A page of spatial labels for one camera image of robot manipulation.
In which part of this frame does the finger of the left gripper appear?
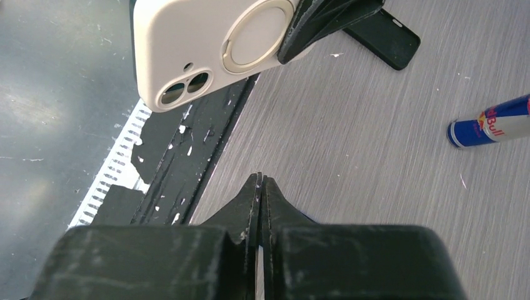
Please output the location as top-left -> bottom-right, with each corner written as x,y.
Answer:
277,0 -> 384,65

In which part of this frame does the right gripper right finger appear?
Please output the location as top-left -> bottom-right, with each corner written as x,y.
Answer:
261,177 -> 467,299

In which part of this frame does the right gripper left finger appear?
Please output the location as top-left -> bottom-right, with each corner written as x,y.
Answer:
29,173 -> 263,299

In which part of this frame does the black phone case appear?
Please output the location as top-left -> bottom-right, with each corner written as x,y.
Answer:
343,9 -> 421,71

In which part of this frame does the phone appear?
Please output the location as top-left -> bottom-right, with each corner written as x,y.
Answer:
129,0 -> 299,113

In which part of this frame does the Red Bull can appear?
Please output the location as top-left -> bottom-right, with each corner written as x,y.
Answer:
446,94 -> 529,148

